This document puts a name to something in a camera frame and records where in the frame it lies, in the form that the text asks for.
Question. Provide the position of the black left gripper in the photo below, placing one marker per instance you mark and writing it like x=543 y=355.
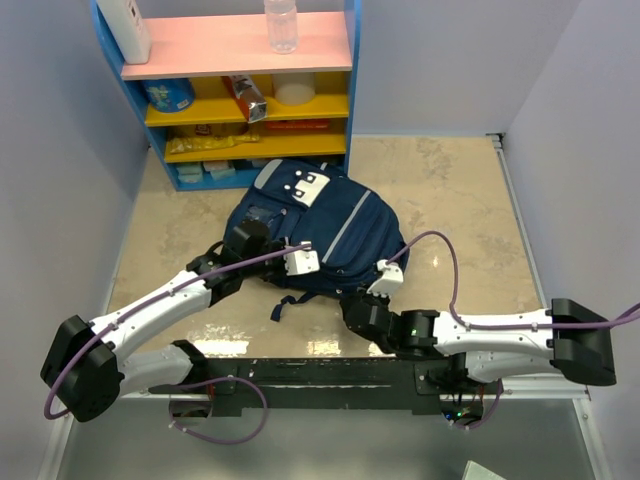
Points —
x=280 y=272

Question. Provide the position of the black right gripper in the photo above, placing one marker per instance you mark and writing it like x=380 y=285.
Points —
x=365 y=297

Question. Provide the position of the navy blue student backpack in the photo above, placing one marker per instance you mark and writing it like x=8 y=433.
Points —
x=349 y=225

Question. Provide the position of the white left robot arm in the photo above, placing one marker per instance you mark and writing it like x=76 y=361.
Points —
x=92 y=363

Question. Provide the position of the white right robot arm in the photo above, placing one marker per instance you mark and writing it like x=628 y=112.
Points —
x=566 y=338

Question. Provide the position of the orange snack bag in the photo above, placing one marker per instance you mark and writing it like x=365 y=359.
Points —
x=247 y=96

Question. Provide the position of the yellow snack packet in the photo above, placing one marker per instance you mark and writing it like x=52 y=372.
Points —
x=183 y=145

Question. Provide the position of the orange flat box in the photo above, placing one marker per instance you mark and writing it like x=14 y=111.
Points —
x=298 y=125

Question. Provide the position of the blue wooden shelf unit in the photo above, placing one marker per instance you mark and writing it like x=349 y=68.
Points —
x=216 y=103

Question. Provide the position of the white paper corner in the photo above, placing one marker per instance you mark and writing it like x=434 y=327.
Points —
x=475 y=471

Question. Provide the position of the white round container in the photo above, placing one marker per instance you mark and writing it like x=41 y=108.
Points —
x=293 y=89

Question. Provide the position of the blue round tin can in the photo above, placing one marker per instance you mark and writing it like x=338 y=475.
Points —
x=169 y=95

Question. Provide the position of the clear plastic water bottle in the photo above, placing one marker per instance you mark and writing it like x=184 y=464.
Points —
x=281 y=19

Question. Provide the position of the white rectangular box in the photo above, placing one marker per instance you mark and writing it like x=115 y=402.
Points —
x=128 y=28

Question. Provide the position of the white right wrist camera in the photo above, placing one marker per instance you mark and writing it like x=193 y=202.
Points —
x=390 y=278

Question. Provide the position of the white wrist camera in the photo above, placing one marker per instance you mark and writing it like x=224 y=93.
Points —
x=301 y=260
x=390 y=278

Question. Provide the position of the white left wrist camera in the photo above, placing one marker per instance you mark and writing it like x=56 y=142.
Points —
x=301 y=260

